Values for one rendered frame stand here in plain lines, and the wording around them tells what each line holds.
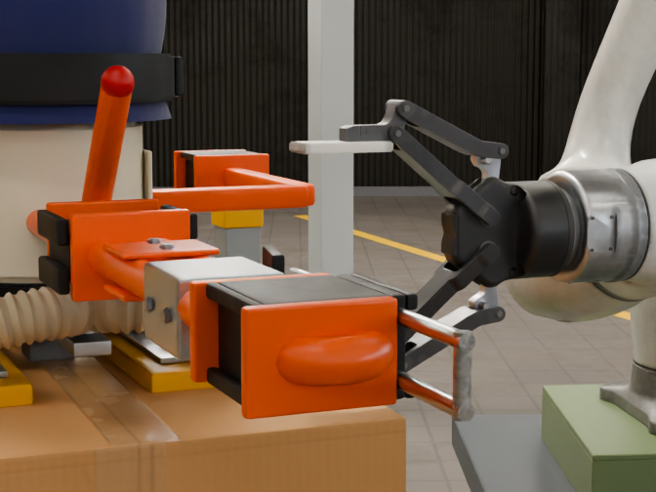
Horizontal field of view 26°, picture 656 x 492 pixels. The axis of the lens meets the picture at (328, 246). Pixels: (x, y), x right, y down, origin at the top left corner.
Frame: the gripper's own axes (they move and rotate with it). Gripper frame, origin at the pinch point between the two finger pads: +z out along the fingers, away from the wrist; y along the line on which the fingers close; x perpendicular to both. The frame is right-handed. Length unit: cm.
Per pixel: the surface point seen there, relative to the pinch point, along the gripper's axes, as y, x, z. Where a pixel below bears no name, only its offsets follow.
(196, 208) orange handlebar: 0.7, 30.2, -0.8
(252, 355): -0.4, -37.2, 17.7
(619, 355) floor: 107, 378, -285
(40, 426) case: 12.6, 3.5, 19.2
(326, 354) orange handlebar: -0.5, -38.7, 14.8
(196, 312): -1.0, -29.6, 17.8
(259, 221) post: 13, 119, -39
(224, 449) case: 13.6, -3.9, 8.1
